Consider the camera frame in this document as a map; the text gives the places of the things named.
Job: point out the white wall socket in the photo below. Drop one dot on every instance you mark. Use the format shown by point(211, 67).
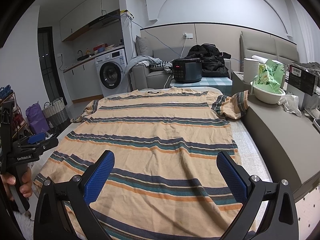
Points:
point(188, 35)

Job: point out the striped beige t-shirt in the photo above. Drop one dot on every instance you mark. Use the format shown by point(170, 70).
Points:
point(152, 144)

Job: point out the wooden shoe rack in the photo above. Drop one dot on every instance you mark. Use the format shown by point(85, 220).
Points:
point(19, 125)

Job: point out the black electric pressure cooker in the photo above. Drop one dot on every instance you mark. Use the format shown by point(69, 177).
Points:
point(187, 70)

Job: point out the beige padded headboard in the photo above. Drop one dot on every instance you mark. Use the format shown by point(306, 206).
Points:
point(267, 46)

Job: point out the purple bag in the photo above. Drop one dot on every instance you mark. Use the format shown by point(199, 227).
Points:
point(36, 119)

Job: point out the white crumpled tissue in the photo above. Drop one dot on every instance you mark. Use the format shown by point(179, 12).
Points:
point(290, 104)

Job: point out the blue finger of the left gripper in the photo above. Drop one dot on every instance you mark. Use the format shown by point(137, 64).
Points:
point(48, 144)
point(36, 138)

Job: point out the grey sofa cushion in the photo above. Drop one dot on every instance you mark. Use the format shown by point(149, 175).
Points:
point(143, 46)

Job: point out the black jacket pile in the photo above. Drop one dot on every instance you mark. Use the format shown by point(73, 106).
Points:
point(213, 60)

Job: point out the grey sofa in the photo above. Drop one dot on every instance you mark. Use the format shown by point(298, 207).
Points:
point(143, 77)

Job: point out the person's left hand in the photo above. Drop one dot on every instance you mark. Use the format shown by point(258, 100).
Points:
point(25, 188)

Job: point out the white front-load washing machine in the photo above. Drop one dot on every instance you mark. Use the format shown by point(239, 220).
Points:
point(111, 68)

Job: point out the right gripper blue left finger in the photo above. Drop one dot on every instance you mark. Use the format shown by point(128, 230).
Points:
point(96, 176)

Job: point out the grey clothes on sofa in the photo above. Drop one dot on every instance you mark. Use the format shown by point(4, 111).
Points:
point(154, 64)

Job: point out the grey curved counter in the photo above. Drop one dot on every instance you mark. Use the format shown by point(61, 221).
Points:
point(288, 144)

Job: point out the black range hood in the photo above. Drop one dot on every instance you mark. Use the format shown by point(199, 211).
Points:
point(105, 20)

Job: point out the white bowl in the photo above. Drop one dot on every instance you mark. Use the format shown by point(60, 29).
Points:
point(267, 97)

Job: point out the teal plaid side table cloth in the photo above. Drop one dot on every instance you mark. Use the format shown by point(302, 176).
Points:
point(223, 84)

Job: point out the black box with barcode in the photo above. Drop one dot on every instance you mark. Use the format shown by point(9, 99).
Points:
point(302, 79)

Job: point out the green plastic bag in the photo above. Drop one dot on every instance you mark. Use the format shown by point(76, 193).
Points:
point(270, 76)

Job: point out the white paper towel roll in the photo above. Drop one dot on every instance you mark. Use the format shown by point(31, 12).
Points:
point(251, 67)

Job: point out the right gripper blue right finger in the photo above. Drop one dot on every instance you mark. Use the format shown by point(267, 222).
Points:
point(235, 176)

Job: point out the woven laundry basket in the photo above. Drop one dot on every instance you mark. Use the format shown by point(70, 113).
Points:
point(56, 114)

